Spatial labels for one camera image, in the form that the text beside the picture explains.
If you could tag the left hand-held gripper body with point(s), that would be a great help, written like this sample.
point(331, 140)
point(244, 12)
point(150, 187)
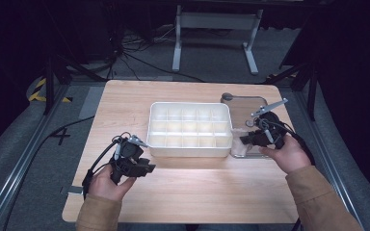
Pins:
point(129, 154)

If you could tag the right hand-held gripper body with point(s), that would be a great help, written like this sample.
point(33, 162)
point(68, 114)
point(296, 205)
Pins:
point(269, 128)

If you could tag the person's right hand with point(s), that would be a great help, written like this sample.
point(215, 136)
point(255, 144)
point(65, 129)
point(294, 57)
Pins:
point(290, 157)

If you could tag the person's left hand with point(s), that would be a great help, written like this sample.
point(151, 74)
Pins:
point(107, 186)

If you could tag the transparent plastic lid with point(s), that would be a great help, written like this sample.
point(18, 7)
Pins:
point(244, 109)

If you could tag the white divided storage box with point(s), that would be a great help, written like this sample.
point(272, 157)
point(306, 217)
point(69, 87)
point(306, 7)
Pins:
point(190, 128)

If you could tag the black tripod stand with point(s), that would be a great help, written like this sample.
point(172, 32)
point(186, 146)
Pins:
point(61, 73)
point(305, 83)

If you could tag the grey tape strip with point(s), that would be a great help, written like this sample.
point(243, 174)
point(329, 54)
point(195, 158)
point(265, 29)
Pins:
point(72, 190)

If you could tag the yellow black floor tape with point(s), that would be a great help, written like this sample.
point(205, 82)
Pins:
point(38, 93)

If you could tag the aluminium floor rail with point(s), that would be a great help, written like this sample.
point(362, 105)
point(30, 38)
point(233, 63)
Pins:
point(19, 166)
point(334, 179)

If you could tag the white metal stand frame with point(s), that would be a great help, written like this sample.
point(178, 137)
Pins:
point(216, 22)

